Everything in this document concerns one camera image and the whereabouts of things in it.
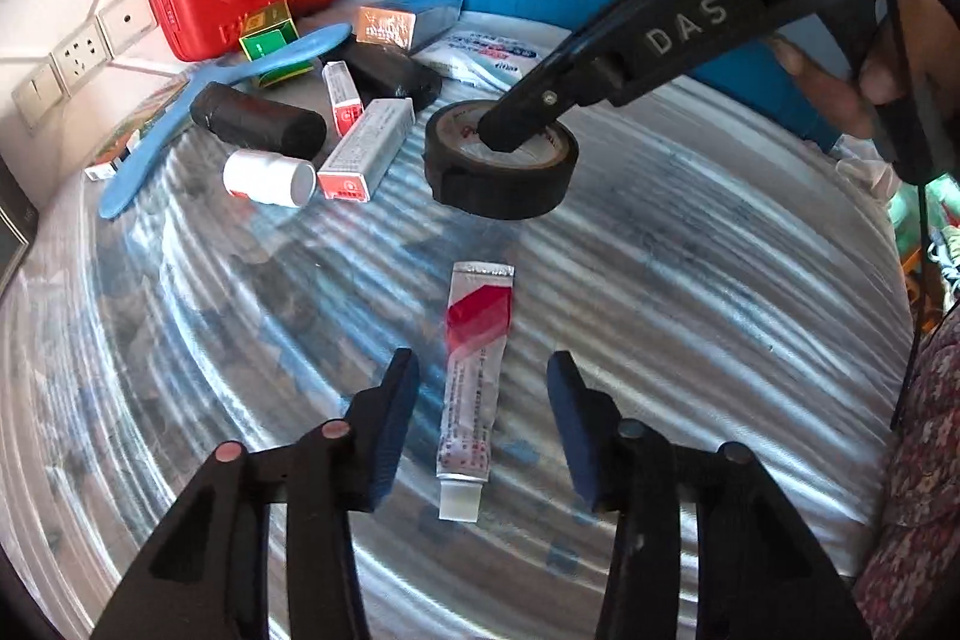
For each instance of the blue white sachet pack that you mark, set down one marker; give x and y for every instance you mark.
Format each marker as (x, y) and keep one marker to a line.
(480, 59)

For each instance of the small red white box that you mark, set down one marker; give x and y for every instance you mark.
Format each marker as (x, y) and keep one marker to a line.
(346, 105)

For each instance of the red white long box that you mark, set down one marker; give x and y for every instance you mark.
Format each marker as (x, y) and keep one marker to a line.
(352, 171)

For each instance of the white pill bottle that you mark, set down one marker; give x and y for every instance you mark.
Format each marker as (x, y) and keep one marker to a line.
(269, 178)

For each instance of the white wall socket panel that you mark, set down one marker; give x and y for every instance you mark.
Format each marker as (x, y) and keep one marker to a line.
(104, 36)

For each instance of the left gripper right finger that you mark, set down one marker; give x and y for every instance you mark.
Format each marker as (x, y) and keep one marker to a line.
(761, 571)

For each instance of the blue plastic boomerang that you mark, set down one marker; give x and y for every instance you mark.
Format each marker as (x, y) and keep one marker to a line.
(135, 170)

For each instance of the black rectangular block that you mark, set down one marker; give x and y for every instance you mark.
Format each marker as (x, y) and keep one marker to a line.
(387, 72)

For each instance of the black electrical tape roll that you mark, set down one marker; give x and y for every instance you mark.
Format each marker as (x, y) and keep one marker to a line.
(466, 174)

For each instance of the brown copper small box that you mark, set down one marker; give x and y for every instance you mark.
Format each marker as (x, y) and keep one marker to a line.
(406, 24)

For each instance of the black cylinder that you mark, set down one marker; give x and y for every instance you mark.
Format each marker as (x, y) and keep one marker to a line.
(251, 122)

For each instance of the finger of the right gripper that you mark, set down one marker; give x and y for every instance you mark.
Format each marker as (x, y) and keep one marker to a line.
(568, 78)

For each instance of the black gift box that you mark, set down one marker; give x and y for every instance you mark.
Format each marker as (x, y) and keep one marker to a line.
(18, 225)

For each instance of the person right hand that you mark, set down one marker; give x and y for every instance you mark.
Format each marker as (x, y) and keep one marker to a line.
(931, 38)

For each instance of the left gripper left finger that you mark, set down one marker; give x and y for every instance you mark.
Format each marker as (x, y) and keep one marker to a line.
(203, 572)

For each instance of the green medicine box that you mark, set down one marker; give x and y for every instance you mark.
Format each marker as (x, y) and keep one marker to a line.
(265, 31)

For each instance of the red white ointment tube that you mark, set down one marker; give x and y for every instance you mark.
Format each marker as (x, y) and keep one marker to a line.
(478, 319)

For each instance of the floral clothing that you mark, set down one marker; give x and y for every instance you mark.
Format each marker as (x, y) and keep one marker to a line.
(909, 585)

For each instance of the orange green white carton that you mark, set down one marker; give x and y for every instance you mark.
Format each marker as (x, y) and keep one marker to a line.
(125, 138)

